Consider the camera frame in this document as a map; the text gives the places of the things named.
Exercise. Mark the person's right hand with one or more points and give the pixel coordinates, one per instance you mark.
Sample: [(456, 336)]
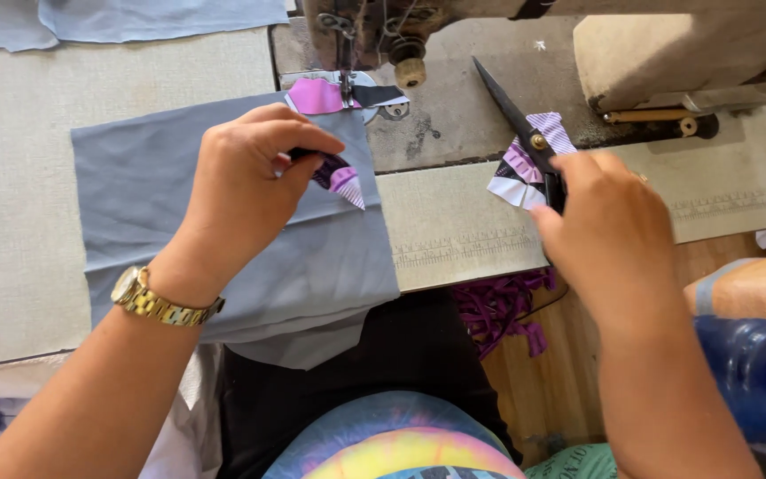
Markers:
[(606, 226)]

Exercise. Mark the person's left hand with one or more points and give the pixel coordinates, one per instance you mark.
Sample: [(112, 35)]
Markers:
[(250, 179)]

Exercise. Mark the person's right fingers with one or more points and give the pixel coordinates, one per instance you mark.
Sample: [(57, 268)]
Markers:
[(556, 199)]

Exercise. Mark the black scissors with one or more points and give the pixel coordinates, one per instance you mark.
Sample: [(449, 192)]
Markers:
[(522, 130)]

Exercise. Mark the small purple patterned fabric piece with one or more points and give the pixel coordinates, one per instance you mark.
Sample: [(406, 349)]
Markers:
[(340, 179)]

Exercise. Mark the purple white striped fabric piece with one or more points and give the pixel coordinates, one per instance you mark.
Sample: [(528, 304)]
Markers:
[(522, 179)]

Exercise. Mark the pile of purple fabric strips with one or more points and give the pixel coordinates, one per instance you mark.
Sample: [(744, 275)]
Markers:
[(499, 309)]

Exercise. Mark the beige industrial sewing machine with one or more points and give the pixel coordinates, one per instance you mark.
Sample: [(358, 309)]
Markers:
[(556, 46)]

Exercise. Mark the orange woven sack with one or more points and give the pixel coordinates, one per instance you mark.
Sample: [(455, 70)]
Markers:
[(755, 286)]

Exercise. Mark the pink black fabric piece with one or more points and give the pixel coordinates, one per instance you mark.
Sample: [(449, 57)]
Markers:
[(330, 96)]

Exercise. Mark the person's black trousers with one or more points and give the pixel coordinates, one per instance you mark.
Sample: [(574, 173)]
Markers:
[(356, 352)]

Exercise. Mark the green printed bag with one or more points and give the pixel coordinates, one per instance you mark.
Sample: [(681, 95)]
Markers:
[(572, 462)]

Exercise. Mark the blue plastic bottle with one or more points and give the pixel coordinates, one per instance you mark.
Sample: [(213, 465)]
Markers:
[(759, 372)]

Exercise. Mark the person's tie-dye shirt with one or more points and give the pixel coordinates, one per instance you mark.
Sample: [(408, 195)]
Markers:
[(396, 439)]

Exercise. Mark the grey fabric sheet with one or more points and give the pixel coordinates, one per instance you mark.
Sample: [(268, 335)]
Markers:
[(256, 266)]

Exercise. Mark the gold wristwatch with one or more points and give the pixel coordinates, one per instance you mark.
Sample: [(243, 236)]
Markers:
[(150, 303)]

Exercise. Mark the white cloth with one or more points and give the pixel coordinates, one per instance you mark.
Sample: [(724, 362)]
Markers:
[(183, 426)]

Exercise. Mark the light blue fabric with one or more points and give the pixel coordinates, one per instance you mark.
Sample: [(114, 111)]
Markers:
[(110, 20)]

